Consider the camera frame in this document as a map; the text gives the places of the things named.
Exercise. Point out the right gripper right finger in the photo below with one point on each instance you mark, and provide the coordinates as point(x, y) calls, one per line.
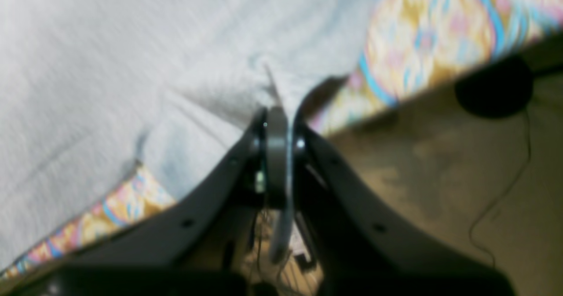
point(365, 248)

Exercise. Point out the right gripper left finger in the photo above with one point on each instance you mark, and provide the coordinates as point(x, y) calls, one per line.
point(192, 248)

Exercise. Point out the grey T-shirt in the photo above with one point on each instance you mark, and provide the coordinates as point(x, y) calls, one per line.
point(89, 88)

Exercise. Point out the black round stool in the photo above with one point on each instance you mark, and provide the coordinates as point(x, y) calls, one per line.
point(497, 91)

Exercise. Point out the patterned tablecloth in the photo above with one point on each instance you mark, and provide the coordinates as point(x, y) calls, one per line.
point(410, 46)

